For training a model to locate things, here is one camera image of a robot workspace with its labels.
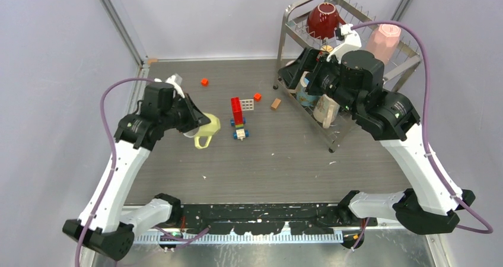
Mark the red duplo block tower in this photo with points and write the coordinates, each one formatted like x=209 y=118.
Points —
x=237 y=120

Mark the blue patterned mug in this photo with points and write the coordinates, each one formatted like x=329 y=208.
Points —
x=302 y=96

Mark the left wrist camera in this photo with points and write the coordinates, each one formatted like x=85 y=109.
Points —
x=175 y=80

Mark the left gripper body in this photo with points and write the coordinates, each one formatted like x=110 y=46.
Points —
x=180 y=115

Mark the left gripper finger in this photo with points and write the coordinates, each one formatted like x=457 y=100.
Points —
x=191 y=125
x=195 y=117

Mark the brown wooden block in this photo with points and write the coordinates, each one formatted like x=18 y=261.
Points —
x=275 y=104

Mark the dark red cup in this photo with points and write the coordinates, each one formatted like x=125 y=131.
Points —
x=323 y=20

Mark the white window grid piece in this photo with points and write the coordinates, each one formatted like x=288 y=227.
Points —
x=247 y=104

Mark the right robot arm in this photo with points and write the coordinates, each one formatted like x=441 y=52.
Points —
x=427 y=207

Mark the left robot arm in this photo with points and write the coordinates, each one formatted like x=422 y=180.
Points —
x=101 y=227

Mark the steel dish rack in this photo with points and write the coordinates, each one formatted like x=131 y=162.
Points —
x=385 y=115

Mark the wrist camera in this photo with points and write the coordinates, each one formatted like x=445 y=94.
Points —
x=175 y=80
x=350 y=41

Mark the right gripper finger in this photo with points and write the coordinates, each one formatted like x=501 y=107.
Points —
x=291 y=76
x=308 y=60

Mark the cream floral mug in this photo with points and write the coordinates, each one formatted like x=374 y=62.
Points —
x=325 y=111

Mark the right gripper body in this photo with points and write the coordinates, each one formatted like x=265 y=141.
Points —
x=325 y=79

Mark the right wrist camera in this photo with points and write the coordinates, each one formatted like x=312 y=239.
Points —
x=350 y=41

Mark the pale yellow mug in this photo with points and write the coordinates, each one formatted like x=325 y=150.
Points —
x=205 y=131

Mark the small yellow cup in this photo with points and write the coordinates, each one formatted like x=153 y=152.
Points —
x=326 y=48

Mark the pink faceted mug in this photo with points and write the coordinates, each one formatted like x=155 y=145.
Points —
x=383 y=42

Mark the orange cube near grid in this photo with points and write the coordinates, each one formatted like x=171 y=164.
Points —
x=257 y=97

